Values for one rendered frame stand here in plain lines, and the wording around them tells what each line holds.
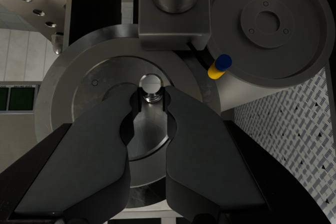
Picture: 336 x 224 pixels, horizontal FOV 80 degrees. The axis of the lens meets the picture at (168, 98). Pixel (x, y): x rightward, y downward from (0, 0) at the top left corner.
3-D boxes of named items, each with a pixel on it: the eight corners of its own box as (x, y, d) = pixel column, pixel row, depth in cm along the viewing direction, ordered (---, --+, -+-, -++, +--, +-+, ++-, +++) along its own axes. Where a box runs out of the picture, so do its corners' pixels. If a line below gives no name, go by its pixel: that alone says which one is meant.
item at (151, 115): (55, 77, 14) (153, 39, 15) (68, 84, 16) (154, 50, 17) (92, 180, 13) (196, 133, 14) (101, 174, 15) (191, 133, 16)
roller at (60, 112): (213, 51, 16) (190, 202, 14) (180, 101, 42) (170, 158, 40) (72, 24, 16) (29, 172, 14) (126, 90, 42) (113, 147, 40)
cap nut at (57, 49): (63, 34, 49) (62, 51, 48) (70, 41, 52) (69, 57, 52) (48, 34, 49) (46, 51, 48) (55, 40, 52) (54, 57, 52)
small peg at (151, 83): (161, 70, 12) (165, 94, 11) (161, 82, 14) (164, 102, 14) (137, 73, 12) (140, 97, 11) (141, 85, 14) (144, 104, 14)
